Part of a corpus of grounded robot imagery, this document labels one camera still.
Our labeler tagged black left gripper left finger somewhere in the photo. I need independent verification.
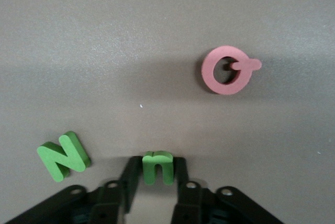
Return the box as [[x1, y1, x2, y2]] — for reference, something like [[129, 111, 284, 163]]
[[90, 155, 144, 224]]

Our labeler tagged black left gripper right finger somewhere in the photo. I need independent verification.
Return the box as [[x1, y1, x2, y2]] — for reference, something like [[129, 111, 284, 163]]
[[171, 156, 219, 224]]

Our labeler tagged green foam letter U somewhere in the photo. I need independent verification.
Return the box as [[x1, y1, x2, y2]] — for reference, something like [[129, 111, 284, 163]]
[[142, 150, 175, 186]]

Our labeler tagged green foam letter N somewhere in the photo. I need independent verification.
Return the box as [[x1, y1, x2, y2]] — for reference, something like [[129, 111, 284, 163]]
[[36, 130, 92, 183]]

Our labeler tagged pink foam letter Q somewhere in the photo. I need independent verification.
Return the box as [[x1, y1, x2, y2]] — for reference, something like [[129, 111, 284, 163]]
[[201, 45, 262, 96]]

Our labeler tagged brown table cover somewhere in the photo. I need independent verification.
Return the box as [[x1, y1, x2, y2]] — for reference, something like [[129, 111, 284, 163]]
[[0, 0, 335, 224]]

